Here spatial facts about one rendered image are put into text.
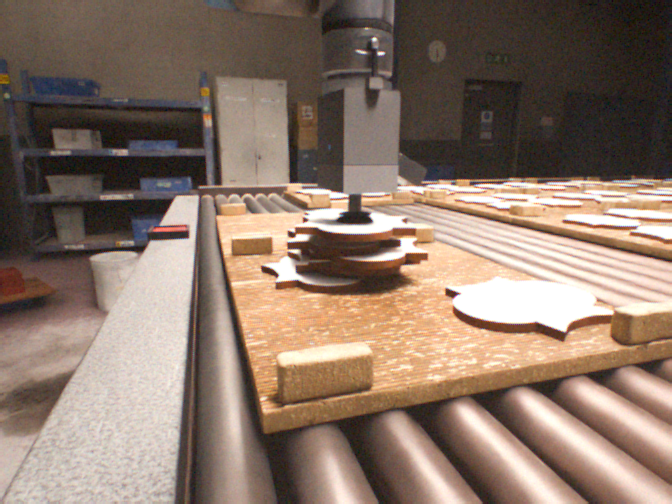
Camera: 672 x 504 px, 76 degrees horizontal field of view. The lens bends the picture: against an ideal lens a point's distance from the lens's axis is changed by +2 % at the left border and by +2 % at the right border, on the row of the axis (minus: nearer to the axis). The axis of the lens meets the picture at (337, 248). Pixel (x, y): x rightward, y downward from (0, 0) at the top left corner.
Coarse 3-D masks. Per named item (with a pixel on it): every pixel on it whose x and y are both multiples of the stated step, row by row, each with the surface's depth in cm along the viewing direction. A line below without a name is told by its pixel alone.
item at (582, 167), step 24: (576, 96) 682; (600, 96) 688; (624, 96) 719; (576, 120) 685; (600, 120) 661; (624, 120) 677; (648, 120) 693; (576, 144) 688; (600, 144) 671; (624, 144) 686; (648, 144) 705; (576, 168) 691; (600, 168) 681; (624, 168) 697
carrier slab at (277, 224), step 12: (216, 216) 100; (228, 216) 100; (240, 216) 100; (252, 216) 100; (264, 216) 100; (276, 216) 100; (288, 216) 100; (300, 216) 100; (228, 228) 84; (240, 228) 84; (252, 228) 84; (264, 228) 84; (276, 228) 84; (288, 228) 85; (228, 240) 73; (276, 240) 73; (228, 252) 64
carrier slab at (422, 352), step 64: (256, 256) 62; (448, 256) 62; (256, 320) 38; (320, 320) 38; (384, 320) 38; (448, 320) 38; (256, 384) 28; (384, 384) 28; (448, 384) 29; (512, 384) 30
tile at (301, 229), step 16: (304, 224) 47; (320, 224) 47; (336, 224) 47; (352, 224) 47; (368, 224) 47; (384, 224) 47; (400, 224) 47; (336, 240) 43; (352, 240) 42; (368, 240) 43
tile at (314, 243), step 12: (288, 240) 48; (300, 240) 48; (312, 240) 48; (324, 240) 48; (384, 240) 49; (396, 240) 49; (324, 252) 46; (336, 252) 45; (348, 252) 45; (360, 252) 45; (372, 252) 46
